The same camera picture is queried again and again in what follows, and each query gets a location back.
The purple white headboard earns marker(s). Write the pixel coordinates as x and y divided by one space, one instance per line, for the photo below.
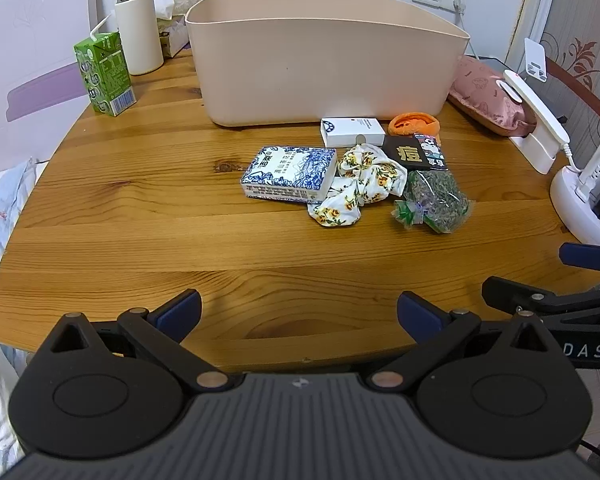
41 95

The blue white tissue pack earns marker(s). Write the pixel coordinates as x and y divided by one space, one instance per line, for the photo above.
290 174

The floral fabric scrunchie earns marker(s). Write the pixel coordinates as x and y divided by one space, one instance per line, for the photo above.
365 175

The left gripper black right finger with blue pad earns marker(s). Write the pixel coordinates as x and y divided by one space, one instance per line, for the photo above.
437 335

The orange sock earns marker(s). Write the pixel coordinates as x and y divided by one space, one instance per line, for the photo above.
408 124

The white round charger base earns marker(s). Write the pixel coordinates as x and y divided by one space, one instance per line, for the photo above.
575 195

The green candy bag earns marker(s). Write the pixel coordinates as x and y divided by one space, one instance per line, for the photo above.
432 198

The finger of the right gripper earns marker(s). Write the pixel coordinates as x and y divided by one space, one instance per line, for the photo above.
511 297
580 255

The black box yellow character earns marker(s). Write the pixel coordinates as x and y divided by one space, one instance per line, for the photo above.
406 151

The small cartoon printed packet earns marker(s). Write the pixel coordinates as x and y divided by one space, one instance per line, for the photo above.
432 151

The tissue box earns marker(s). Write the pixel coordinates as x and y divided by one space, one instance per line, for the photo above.
172 30

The white thermos bottle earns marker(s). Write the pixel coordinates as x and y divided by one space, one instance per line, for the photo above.
138 29

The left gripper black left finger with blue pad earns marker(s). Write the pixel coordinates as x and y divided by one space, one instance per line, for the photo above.
157 336

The beige plastic storage bin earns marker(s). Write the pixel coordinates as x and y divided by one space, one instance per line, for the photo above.
266 62

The pink pouch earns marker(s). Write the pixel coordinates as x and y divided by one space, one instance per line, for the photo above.
483 95

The green drink carton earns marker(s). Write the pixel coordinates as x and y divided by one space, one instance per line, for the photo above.
104 73

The white small box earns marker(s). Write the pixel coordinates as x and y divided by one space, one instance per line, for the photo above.
343 132

